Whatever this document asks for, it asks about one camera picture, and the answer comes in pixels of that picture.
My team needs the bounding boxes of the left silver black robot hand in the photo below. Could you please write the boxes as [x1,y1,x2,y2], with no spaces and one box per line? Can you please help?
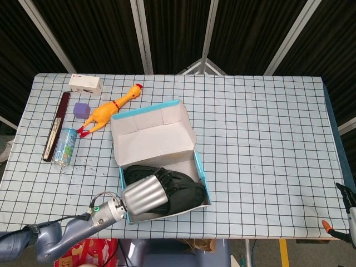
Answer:
[123,167,181,216]

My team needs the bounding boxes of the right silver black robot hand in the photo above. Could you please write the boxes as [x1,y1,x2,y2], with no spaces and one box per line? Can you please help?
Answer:
[322,182,356,248]

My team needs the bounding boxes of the black rubber slipper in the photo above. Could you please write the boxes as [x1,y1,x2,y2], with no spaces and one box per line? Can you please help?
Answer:
[123,164,195,186]
[149,177,207,217]

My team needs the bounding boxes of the light blue cardboard shoe box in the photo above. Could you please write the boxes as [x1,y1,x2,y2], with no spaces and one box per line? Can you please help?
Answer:
[110,99,214,225]

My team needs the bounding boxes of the red patterned shopping bag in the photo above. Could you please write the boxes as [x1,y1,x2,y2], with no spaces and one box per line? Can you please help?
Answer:
[54,238,119,267]

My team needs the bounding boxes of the dark red long fan box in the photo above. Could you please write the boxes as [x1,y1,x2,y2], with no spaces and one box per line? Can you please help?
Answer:
[42,92,72,163]

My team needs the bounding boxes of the small white product box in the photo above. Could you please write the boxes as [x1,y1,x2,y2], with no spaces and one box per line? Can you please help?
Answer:
[68,73,104,96]

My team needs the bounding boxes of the blue-grey plastic chair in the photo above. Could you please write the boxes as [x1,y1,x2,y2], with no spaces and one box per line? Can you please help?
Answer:
[118,238,231,267]

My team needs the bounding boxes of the brown paper bag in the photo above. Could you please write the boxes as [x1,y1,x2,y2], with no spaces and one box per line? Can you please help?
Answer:
[180,238,217,254]

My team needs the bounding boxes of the yellow rubber chicken toy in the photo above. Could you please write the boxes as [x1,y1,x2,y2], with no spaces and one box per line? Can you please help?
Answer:
[76,83,145,139]

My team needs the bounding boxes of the light blue drink can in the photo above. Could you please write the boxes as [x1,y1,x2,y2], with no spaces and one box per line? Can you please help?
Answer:
[52,127,78,167]

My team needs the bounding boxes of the white metal screen bar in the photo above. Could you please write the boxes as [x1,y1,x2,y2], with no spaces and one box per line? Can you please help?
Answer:
[338,116,356,136]
[0,115,18,131]

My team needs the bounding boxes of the purple foam cube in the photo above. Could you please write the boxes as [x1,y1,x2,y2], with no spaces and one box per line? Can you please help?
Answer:
[72,102,91,120]

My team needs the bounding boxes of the grey metal table leg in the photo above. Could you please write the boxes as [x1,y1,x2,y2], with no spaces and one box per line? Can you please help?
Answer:
[244,239,253,267]

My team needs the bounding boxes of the white triangular screen foot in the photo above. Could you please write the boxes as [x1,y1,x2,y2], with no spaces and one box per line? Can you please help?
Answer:
[177,57,228,75]

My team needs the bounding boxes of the black floor cable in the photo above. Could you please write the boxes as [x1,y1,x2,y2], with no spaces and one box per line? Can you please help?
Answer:
[104,239,128,267]

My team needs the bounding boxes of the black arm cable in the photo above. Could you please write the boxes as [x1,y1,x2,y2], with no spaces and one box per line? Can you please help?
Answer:
[37,211,94,229]

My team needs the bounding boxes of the thin blue cable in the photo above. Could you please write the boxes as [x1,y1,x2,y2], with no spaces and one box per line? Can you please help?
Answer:
[251,239,259,265]

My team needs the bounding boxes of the white metal screen post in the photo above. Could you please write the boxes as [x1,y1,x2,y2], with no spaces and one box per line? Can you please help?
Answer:
[199,0,220,73]
[263,0,318,76]
[18,0,77,75]
[130,0,154,75]

